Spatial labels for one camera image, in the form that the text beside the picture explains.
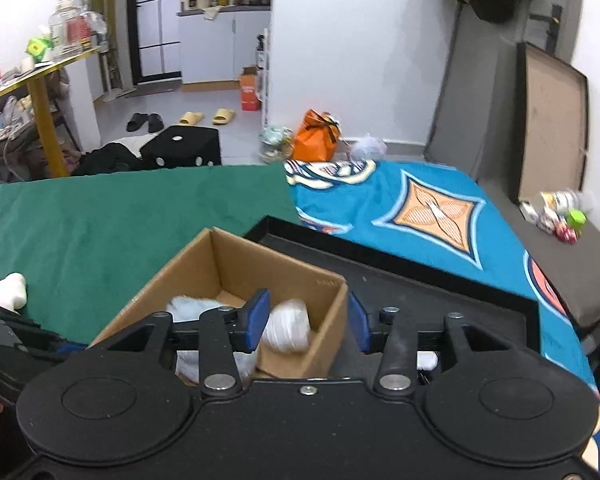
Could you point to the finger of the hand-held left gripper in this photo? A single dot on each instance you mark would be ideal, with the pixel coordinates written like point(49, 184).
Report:
point(65, 348)

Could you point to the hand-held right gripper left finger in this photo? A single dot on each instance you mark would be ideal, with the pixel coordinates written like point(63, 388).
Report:
point(257, 320)

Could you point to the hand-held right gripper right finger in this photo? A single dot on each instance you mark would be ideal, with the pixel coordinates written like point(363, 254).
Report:
point(357, 327)

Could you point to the white fluffy plush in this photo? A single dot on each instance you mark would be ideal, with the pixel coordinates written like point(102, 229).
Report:
point(287, 327)

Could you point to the brown cardboard box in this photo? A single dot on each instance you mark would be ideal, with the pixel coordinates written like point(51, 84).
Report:
point(300, 285)

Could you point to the white bone plush toy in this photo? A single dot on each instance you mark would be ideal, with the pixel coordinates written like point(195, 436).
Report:
point(5, 290)

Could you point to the light blue fluffy plush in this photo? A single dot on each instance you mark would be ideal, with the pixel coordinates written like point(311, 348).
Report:
point(192, 310)

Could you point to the small white soft item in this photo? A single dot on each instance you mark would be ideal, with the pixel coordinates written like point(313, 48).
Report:
point(427, 361)

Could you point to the large black tray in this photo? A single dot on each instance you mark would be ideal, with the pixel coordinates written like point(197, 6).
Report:
point(430, 290)

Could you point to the blue patterned blanket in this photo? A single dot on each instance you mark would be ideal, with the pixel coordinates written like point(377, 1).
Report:
point(430, 210)

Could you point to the green blanket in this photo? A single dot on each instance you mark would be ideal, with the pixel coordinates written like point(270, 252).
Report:
point(130, 220)

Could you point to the floral plastic bag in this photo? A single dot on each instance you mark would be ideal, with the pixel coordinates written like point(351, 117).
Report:
point(276, 142)

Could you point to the clear plastic bag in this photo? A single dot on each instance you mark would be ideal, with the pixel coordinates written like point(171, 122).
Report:
point(369, 147)

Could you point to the black dice stool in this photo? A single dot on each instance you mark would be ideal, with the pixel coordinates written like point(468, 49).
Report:
point(180, 150)

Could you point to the orange bag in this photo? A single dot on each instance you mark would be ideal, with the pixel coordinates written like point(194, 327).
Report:
point(315, 140)

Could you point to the black clothes pile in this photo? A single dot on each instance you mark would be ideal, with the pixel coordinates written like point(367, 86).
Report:
point(107, 160)

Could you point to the grey mattress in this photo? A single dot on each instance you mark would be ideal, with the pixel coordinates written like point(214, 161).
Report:
point(555, 270)

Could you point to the small white box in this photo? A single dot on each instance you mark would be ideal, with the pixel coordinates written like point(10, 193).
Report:
point(530, 211)

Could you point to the chair with piled stuff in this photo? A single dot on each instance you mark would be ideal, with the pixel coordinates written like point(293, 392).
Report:
point(7, 135)

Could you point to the black slipper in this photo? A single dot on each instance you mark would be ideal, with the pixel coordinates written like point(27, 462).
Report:
point(156, 123)
point(137, 122)

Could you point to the yellow table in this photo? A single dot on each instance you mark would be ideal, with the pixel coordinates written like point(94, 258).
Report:
point(47, 125)

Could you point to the orange cardboard box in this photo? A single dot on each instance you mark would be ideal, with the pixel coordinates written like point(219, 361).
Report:
point(250, 92)

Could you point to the red and white small toy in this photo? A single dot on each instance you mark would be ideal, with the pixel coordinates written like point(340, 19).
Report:
point(566, 233)

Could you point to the large plastic cup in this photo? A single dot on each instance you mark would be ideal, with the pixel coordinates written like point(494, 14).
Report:
point(562, 201)

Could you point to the small green container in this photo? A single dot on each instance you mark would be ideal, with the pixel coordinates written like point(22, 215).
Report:
point(576, 218)

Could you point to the white narrow rack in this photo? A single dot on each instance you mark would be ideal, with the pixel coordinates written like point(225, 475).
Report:
point(263, 75)

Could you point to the grey leaning board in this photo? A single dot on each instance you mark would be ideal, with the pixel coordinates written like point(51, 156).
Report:
point(467, 100)

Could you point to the white kitchen cabinet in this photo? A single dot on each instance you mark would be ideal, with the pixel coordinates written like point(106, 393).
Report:
point(215, 50)

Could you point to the brown framed board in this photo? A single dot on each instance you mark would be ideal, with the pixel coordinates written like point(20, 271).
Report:
point(552, 125)

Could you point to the green box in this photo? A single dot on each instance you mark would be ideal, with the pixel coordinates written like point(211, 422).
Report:
point(39, 47)

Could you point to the white cloth on counter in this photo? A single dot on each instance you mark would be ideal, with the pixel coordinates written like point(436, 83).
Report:
point(212, 12)

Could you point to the black framed sliding door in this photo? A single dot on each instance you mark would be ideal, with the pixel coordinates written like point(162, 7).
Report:
point(155, 20)

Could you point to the glass jar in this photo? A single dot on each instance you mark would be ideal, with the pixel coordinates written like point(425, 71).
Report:
point(59, 25)

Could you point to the white countertop appliance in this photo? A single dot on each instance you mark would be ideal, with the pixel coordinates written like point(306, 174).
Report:
point(192, 2)

